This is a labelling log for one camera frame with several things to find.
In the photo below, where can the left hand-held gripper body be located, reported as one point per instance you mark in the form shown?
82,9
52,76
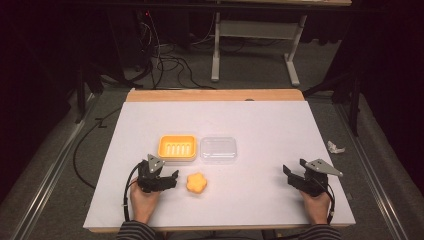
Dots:
150,178

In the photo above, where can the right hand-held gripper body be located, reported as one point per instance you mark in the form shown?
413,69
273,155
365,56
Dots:
315,180

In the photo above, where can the orange flower-shaped soap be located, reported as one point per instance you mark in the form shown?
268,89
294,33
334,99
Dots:
196,182

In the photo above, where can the orange soap dish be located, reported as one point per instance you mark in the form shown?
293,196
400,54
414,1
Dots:
177,148

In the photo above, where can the clear plastic soap dish lid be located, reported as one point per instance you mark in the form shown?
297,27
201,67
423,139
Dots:
218,150

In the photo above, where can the person's left hand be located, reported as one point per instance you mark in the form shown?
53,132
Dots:
143,205

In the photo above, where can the person's right hand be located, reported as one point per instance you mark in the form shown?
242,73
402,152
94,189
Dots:
316,208

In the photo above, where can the crumpled white paper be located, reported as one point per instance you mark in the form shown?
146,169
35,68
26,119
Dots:
334,147

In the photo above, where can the white table mat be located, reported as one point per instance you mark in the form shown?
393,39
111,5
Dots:
253,186

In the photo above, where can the black metal stand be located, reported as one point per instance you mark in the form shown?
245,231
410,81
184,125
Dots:
350,96
85,83

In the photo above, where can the metal floor rail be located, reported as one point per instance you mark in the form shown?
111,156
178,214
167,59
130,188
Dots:
50,186
370,173

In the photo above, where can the white metal desk frame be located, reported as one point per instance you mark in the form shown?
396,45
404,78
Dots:
256,29

